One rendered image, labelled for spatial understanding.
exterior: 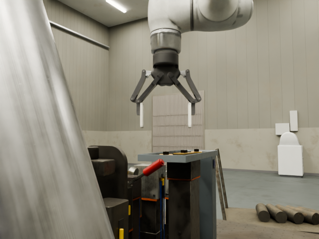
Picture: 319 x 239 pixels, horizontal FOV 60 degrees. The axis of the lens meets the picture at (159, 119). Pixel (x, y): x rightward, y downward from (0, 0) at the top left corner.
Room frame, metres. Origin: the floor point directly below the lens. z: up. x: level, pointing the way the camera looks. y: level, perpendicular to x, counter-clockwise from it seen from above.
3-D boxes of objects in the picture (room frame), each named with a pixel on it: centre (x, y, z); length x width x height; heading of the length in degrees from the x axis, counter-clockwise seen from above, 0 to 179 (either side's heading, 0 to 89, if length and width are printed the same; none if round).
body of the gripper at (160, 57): (0.79, -0.02, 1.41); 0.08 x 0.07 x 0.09; 88
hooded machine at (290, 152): (9.12, -4.32, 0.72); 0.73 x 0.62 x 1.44; 60
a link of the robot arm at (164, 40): (0.79, -0.02, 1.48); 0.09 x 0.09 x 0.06
